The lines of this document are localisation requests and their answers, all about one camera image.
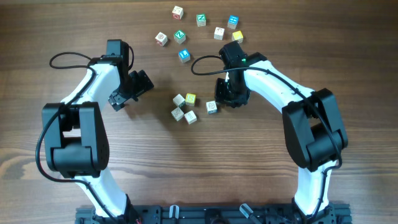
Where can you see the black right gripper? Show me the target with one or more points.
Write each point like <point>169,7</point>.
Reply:
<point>221,98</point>

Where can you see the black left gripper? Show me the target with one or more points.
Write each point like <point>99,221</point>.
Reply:
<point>143,84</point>

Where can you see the blue P block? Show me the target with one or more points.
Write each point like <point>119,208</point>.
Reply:
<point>211,107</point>

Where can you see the yellow top block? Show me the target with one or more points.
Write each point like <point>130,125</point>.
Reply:
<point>190,99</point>

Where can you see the yellow block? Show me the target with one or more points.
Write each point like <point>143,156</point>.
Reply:
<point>237,36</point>
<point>190,99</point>

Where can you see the green V block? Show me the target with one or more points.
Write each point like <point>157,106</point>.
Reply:
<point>179,100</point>

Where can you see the red A block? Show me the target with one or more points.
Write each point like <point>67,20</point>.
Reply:
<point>190,117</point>

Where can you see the green-edged wooden block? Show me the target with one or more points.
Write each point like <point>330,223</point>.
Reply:
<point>177,114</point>

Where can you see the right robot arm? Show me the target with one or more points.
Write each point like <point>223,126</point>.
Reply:
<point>314,131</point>

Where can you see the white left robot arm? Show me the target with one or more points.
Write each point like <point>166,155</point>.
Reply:
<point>73,146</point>

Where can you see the white block red side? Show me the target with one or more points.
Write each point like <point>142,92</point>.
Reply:
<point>161,39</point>

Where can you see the yellow block right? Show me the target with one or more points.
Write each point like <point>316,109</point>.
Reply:
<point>237,36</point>

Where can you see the blue L block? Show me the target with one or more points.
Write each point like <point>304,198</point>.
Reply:
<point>184,55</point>

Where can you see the white block number two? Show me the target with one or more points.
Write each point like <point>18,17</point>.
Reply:
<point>219,33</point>

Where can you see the green Z block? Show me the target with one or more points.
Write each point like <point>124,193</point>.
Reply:
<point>180,36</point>

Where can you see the blue top block right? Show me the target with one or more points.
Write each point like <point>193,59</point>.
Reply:
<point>233,21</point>

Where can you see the green N block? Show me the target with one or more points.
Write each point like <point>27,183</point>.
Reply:
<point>201,20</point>

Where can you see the red-sided block far back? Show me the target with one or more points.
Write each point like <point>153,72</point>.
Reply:
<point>177,12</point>

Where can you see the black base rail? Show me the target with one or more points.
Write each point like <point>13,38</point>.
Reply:
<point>272,213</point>

